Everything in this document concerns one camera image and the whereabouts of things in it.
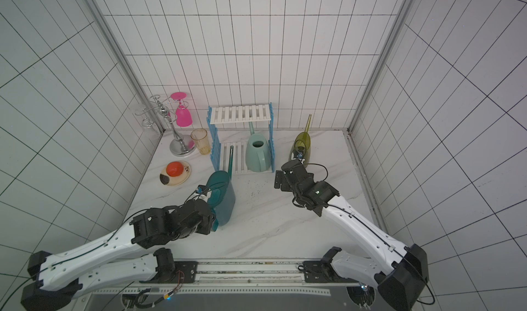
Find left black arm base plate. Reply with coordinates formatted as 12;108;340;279
166;261;199;284

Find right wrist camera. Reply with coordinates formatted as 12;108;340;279
292;149;306;162

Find chrome glass holder stand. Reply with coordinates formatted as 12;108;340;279
134;95;196;157

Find amber translucent plastic cup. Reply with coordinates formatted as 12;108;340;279
191;128;211;156

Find beige plate with red ball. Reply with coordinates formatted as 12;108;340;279
159;161;191;186

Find mint green watering can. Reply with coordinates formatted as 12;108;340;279
246;122;272;173

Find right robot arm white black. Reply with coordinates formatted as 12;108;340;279
274;160;429;310

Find olive green translucent watering can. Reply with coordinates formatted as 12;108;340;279
289;114;312;167

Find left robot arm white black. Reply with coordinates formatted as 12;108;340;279
21;199;215;310

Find white blue two-tier shelf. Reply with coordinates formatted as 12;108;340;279
207;103;275;175

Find aluminium mounting rail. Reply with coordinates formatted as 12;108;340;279
75;249;368;297

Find dark teal watering can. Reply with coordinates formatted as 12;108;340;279
206;146;236;231

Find pink upside-down wine glass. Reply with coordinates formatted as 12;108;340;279
170;92;193;127

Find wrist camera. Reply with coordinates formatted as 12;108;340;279
196;185;210;195
292;149;306;162

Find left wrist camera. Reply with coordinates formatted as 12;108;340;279
196;185;210;195

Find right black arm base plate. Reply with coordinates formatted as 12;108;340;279
298;261;342;284

